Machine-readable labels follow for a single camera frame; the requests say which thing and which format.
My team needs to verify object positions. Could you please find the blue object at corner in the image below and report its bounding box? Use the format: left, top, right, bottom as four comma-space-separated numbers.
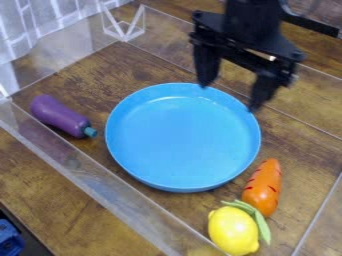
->
0, 219, 24, 256

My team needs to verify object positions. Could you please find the yellow toy lemon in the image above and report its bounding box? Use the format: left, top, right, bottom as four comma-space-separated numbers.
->
208, 206, 259, 256

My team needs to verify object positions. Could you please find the blue round plate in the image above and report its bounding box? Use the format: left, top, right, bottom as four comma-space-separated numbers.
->
104, 83, 261, 193

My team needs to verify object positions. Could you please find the orange toy carrot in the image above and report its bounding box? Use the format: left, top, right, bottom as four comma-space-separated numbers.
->
223, 158, 281, 244

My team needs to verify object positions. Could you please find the clear acrylic enclosure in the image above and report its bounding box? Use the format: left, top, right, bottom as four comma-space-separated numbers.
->
0, 0, 342, 256

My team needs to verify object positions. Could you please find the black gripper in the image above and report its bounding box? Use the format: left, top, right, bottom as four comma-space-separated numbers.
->
189, 0, 304, 112

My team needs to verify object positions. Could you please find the purple toy eggplant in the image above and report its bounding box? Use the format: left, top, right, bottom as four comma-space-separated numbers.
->
29, 94, 97, 138

